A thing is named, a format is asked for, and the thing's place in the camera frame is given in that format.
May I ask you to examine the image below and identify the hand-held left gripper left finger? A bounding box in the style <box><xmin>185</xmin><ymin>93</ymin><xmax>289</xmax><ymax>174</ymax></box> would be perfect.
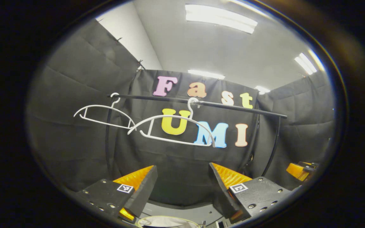
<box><xmin>73</xmin><ymin>165</ymin><xmax>158</xmax><ymax>222</ymax></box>

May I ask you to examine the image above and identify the white clothes hanger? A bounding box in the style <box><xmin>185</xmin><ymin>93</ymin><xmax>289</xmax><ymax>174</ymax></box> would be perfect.
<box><xmin>127</xmin><ymin>97</ymin><xmax>216</xmax><ymax>148</ymax></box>
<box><xmin>74</xmin><ymin>92</ymin><xmax>136</xmax><ymax>130</ymax></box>

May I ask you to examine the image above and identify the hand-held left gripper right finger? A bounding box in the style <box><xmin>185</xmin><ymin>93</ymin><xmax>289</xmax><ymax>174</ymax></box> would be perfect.
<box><xmin>208</xmin><ymin>162</ymin><xmax>293</xmax><ymax>224</ymax></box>

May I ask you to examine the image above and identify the black clothes rack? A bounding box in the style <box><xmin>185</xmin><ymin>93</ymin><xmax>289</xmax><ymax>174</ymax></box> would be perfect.
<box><xmin>105</xmin><ymin>93</ymin><xmax>288</xmax><ymax>177</ymax></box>

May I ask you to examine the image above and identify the black backdrop cloth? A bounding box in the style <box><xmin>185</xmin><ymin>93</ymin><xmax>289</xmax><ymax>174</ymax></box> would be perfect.
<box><xmin>26</xmin><ymin>19</ymin><xmax>335</xmax><ymax>206</ymax></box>

